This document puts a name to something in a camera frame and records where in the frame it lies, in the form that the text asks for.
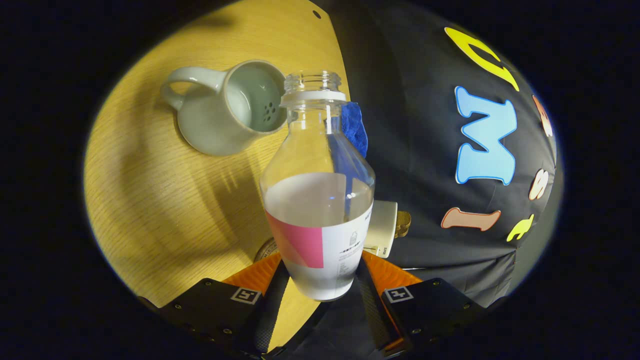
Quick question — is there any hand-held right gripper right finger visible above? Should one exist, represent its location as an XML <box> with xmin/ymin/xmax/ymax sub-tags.
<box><xmin>356</xmin><ymin>250</ymin><xmax>486</xmax><ymax>357</ymax></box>

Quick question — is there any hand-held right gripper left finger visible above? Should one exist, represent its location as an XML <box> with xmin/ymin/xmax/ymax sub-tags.
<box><xmin>160</xmin><ymin>252</ymin><xmax>291</xmax><ymax>357</ymax></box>

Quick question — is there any round brown coaster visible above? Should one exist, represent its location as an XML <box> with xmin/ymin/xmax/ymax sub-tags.
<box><xmin>254</xmin><ymin>237</ymin><xmax>281</xmax><ymax>264</ymax></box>

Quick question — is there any clear plastic water bottle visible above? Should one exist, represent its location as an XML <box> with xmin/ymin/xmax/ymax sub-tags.
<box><xmin>259</xmin><ymin>71</ymin><xmax>376</xmax><ymax>302</ymax></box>

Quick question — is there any white ceramic teacup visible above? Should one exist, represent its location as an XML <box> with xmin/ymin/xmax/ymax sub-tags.
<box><xmin>160</xmin><ymin>60</ymin><xmax>290</xmax><ymax>157</ymax></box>

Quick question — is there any white toaster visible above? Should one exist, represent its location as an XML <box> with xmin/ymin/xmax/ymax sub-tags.
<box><xmin>362</xmin><ymin>200</ymin><xmax>399</xmax><ymax>259</ymax></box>

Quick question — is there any blue towel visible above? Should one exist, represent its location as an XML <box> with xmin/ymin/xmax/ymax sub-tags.
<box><xmin>341</xmin><ymin>101</ymin><xmax>369</xmax><ymax>158</ymax></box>

